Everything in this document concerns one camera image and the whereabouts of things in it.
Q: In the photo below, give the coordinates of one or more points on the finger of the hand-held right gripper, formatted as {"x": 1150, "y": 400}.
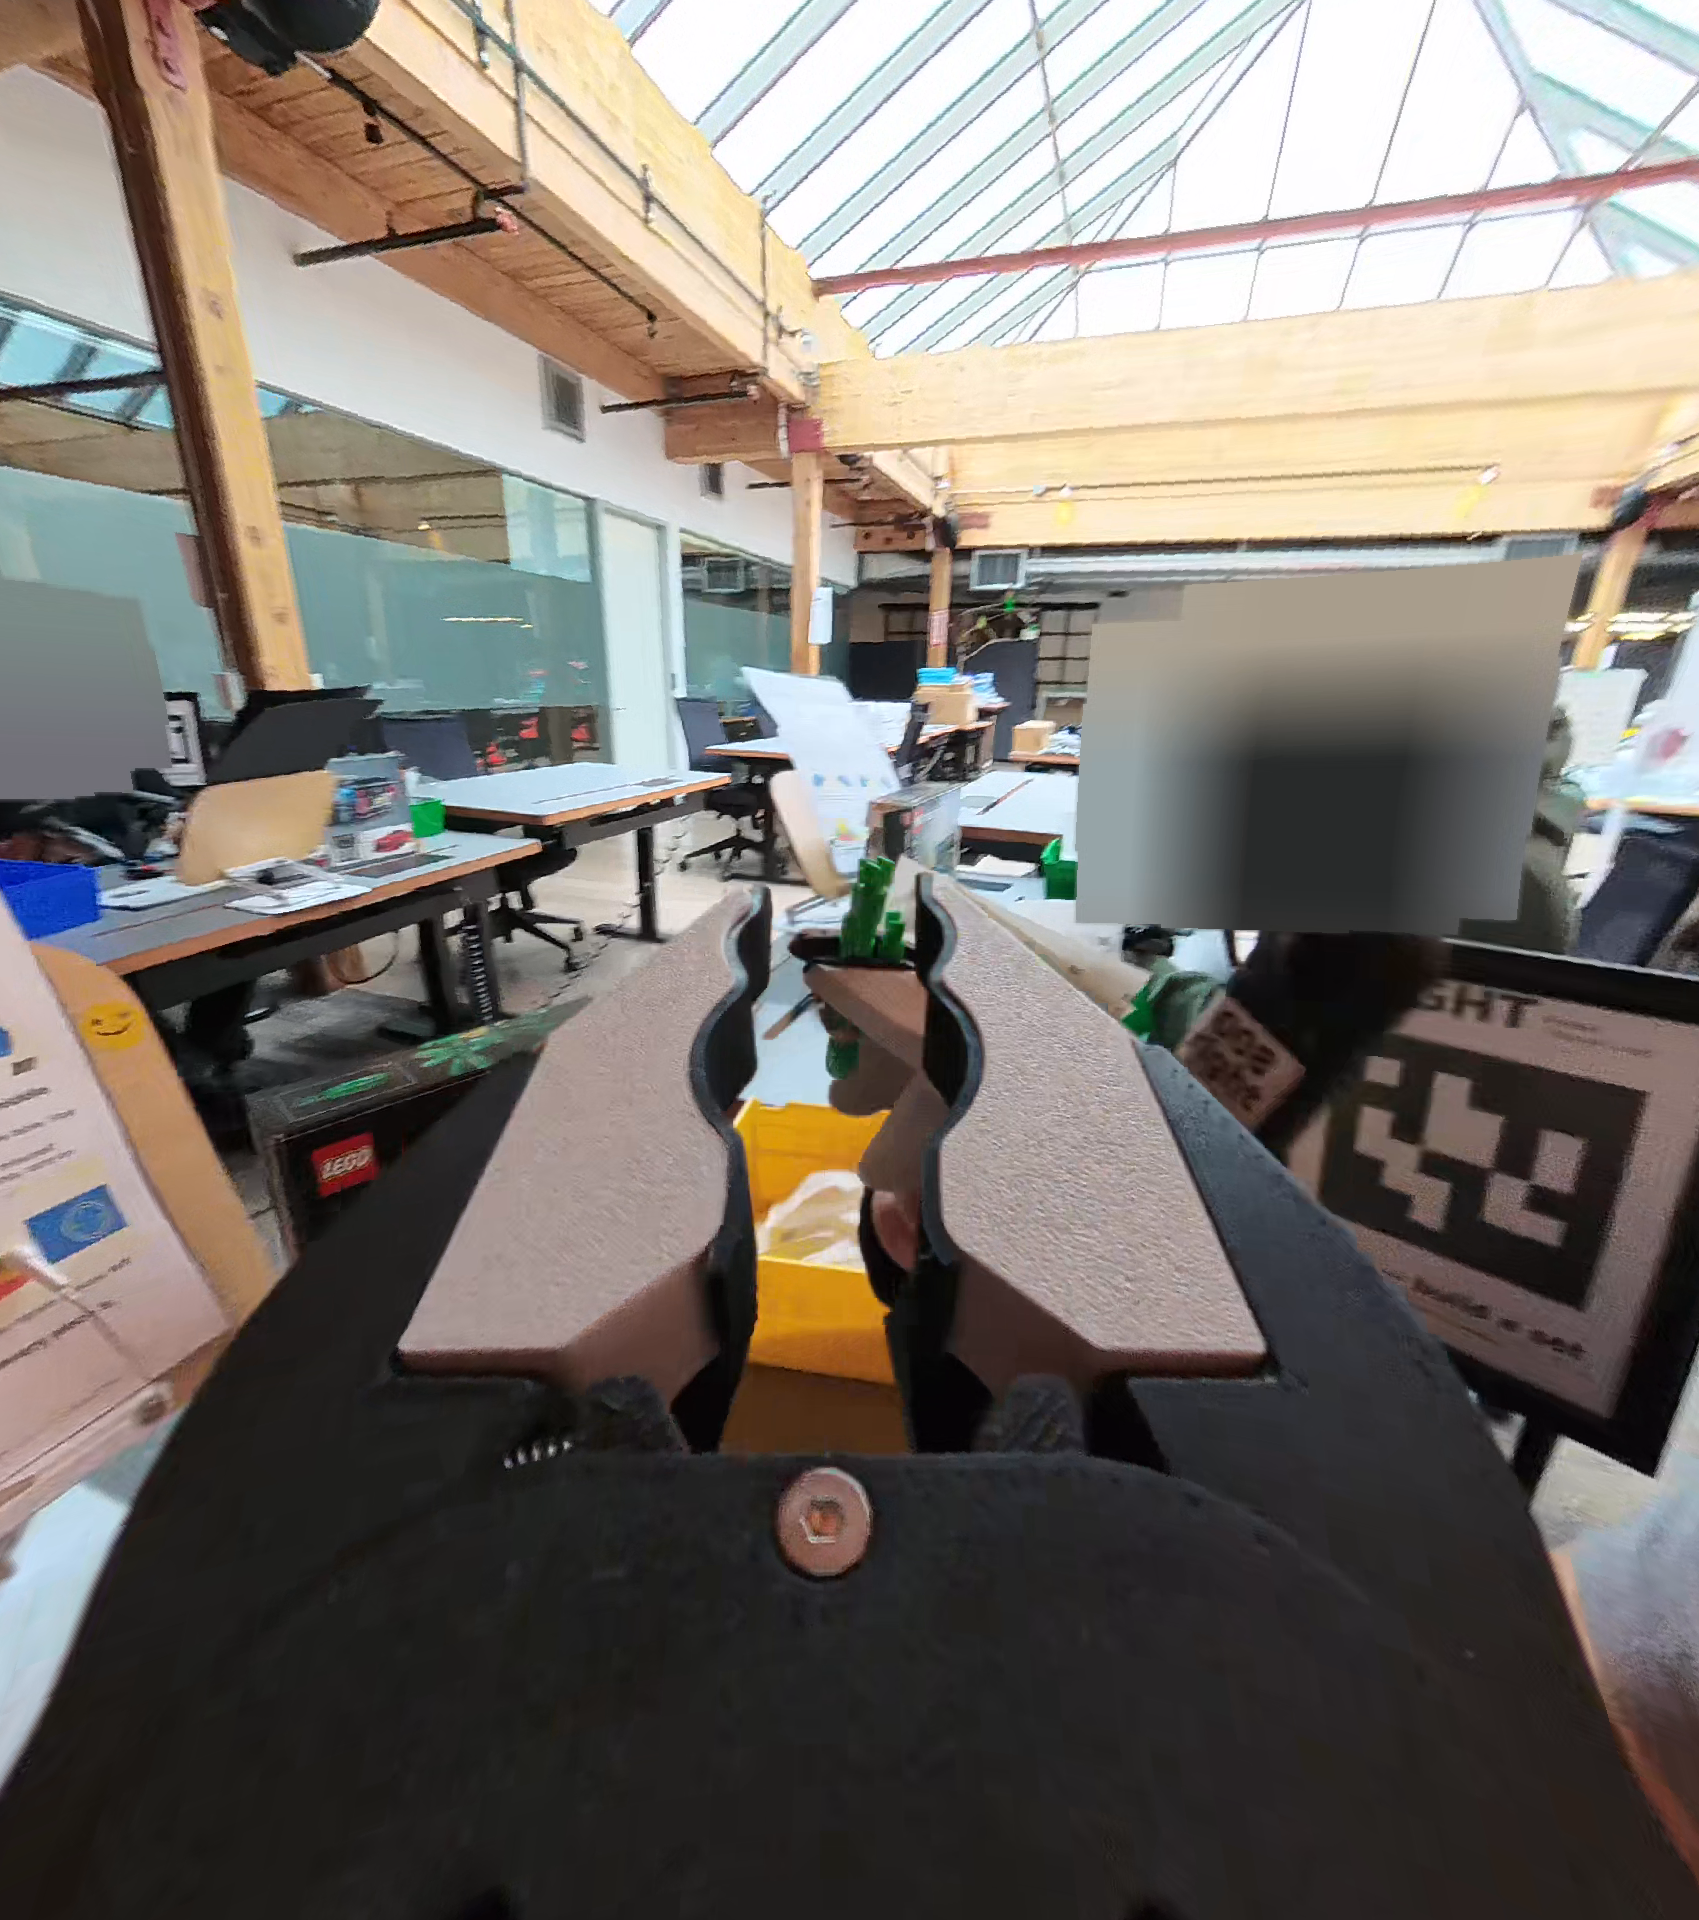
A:
{"x": 906, "y": 1140}
{"x": 872, "y": 1012}

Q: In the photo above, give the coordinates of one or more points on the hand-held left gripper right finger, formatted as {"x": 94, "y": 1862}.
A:
{"x": 1074, "y": 1184}

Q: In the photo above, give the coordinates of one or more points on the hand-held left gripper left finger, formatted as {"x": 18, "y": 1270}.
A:
{"x": 594, "y": 1200}

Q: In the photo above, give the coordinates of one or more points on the green lego plant piece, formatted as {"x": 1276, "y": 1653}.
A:
{"x": 872, "y": 905}

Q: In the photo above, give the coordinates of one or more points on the black lego set box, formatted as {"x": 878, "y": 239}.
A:
{"x": 338, "y": 1163}

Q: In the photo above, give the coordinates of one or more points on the person's right hand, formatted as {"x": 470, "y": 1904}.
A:
{"x": 892, "y": 1238}

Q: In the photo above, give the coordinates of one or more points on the clear plastic bag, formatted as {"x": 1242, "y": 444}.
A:
{"x": 812, "y": 1215}

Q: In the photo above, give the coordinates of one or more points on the yellow plastic bin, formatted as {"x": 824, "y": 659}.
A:
{"x": 804, "y": 1321}

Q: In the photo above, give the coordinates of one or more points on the black framed tag board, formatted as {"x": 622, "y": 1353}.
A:
{"x": 1540, "y": 1170}

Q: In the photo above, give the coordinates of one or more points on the white poster board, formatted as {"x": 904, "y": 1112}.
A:
{"x": 820, "y": 735}

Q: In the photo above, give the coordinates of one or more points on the black office chair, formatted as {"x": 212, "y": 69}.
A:
{"x": 712, "y": 751}

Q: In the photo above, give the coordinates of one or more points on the cardboard box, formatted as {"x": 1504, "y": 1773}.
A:
{"x": 946, "y": 702}

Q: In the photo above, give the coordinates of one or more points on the grey desk with wooden edge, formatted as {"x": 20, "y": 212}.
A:
{"x": 324, "y": 909}
{"x": 564, "y": 792}

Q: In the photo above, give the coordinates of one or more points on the wooden stand with smiley sticker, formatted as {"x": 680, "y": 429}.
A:
{"x": 174, "y": 1140}

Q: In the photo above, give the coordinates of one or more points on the printed instruction sheet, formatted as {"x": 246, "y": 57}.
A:
{"x": 8, "y": 1170}

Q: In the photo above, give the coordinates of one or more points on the blue plastic bin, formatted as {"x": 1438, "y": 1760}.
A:
{"x": 38, "y": 896}

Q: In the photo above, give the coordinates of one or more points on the red ceiling pipe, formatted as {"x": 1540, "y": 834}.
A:
{"x": 1314, "y": 223}

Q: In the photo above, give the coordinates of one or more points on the small wall air vent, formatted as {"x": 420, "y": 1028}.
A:
{"x": 562, "y": 398}

